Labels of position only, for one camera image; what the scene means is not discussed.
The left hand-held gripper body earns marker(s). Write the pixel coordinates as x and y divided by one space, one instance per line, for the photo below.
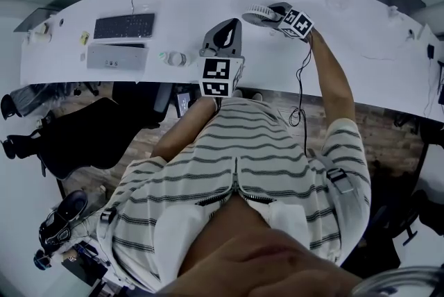
222 77

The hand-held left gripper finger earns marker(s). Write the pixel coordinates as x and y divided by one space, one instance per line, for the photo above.
224 36

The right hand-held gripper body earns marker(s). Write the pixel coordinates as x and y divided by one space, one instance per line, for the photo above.
296 24

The white desk fan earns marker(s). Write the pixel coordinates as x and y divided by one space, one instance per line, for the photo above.
256 12

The person's right forearm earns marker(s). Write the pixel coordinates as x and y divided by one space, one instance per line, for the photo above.
330 77

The person's left forearm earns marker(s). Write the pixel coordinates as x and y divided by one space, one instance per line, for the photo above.
185 130

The person's shoes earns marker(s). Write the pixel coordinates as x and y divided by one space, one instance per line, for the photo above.
248 95

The small dark screen device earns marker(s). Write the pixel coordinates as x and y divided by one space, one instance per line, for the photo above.
182 104

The black keyboard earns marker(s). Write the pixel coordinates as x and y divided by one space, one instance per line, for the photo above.
125 26

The striped white shirt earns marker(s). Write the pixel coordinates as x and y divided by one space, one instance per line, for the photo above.
229 184

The silver flat device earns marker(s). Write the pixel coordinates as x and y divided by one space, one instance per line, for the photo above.
116 57

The black office chair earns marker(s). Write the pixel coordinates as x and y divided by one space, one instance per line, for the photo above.
86 136

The grey mesh office chair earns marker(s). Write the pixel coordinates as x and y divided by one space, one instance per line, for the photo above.
24 99

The black helmet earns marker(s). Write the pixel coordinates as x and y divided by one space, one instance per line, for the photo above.
62 219

